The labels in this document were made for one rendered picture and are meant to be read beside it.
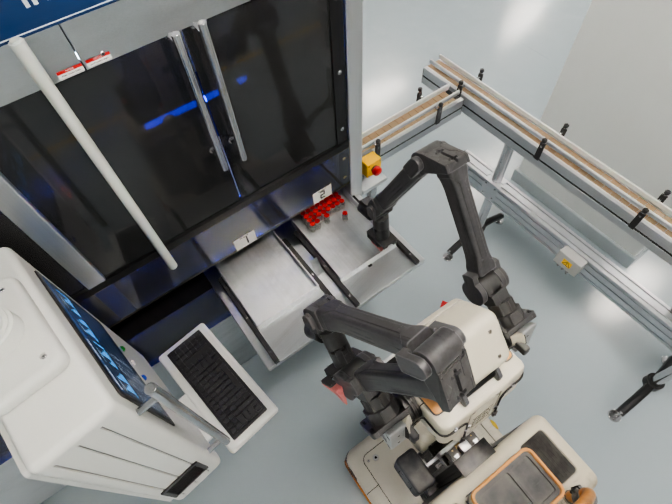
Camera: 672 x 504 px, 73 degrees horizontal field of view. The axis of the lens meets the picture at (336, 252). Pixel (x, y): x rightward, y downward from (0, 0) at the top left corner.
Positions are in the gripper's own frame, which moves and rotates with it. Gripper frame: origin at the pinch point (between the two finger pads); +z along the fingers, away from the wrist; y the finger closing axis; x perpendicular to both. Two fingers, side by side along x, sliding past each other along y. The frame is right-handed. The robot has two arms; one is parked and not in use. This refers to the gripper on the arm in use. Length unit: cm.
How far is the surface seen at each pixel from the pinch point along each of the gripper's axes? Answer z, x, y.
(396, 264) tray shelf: 2.9, -1.0, -6.8
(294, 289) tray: 0.9, 35.5, 7.7
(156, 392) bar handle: -53, 81, -31
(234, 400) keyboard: 9, 73, -11
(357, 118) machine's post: -42.4, -9.9, 22.9
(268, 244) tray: -2.0, 32.7, 30.3
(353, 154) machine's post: -26.6, -7.9, 24.9
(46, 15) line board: -105, 60, 14
